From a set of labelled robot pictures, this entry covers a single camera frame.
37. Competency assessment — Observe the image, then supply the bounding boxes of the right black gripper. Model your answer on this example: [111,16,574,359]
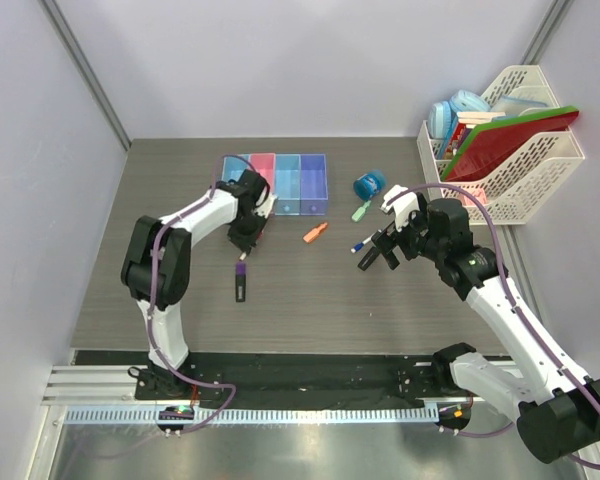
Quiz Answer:
[372,199,445,270]

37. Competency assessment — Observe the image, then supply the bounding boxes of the blue whiteboard marker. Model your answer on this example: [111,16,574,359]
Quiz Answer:
[350,236,372,254]

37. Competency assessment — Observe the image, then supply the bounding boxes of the light blue drawer box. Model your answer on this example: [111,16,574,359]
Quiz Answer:
[274,154,301,216]
[221,154,250,182]

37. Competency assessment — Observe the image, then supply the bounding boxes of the pink plastic drawer box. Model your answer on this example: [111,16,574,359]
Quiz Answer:
[249,153,275,193]

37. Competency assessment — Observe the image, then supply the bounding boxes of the purple plastic drawer box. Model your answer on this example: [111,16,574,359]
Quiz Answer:
[300,154,328,216]

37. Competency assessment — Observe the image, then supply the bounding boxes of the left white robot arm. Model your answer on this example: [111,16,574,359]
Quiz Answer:
[121,166,276,400]

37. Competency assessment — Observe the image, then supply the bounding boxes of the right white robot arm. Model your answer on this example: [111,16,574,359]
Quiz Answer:
[372,190,600,463]

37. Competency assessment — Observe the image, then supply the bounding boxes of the green capped black highlighter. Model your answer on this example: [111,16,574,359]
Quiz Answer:
[357,246,381,271]

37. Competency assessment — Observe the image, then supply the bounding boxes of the blue round tape dispenser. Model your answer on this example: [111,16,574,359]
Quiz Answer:
[353,169,386,201]

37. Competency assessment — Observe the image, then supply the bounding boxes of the purple capped black highlighter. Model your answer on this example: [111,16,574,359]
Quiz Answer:
[235,261,247,303]

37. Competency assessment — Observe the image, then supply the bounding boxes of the pink eraser box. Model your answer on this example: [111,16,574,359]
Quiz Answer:
[460,187,488,207]

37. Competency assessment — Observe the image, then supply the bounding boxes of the green plastic folder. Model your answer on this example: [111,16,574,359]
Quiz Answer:
[438,104,579,181]

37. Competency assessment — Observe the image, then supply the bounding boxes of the white mesh file organizer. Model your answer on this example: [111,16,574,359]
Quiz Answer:
[417,65,584,225]

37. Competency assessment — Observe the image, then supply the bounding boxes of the red plastic folder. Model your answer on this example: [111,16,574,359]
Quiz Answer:
[442,110,581,183]

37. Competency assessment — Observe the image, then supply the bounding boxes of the blue headphones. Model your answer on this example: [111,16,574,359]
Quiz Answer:
[426,90,491,140]

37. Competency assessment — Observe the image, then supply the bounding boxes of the stack of books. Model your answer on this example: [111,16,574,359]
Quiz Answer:
[436,111,505,160]

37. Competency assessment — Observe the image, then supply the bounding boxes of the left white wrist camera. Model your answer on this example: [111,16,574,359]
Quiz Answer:
[254,193,277,219]

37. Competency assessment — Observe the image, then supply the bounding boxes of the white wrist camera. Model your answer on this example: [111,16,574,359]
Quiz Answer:
[254,193,277,219]
[380,184,424,230]

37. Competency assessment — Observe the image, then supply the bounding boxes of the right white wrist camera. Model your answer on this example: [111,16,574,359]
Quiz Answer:
[380,184,424,230]

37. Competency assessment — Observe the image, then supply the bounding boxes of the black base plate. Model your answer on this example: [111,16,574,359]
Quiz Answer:
[75,350,468,410]

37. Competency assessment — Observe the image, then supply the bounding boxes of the aluminium rail frame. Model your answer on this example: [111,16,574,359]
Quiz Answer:
[42,349,596,480]

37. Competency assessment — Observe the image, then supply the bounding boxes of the white slotted cable duct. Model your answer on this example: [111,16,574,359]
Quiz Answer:
[64,403,439,426]

